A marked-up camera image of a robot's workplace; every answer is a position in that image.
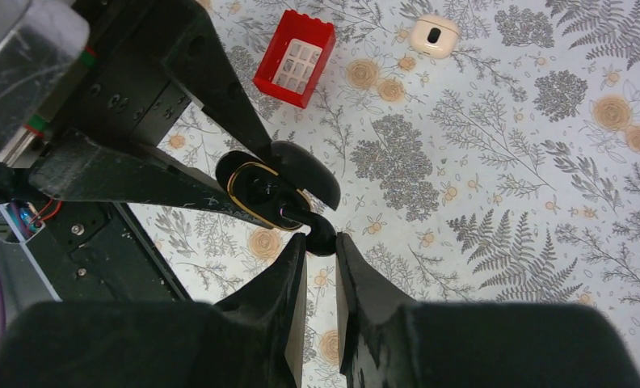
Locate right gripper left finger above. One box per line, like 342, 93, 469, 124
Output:
0, 234, 306, 387

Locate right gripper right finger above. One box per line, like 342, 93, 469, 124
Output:
336, 234, 640, 387

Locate red box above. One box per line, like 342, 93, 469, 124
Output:
253, 10, 336, 109

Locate black earbud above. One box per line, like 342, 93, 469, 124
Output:
280, 205, 337, 256

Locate floral table mat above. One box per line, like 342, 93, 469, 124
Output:
203, 1, 640, 368

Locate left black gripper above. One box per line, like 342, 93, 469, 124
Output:
28, 1, 272, 226

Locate black earbud case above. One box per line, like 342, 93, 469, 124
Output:
215, 141, 341, 231

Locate pink earbud charging case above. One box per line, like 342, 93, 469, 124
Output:
409, 14, 461, 59

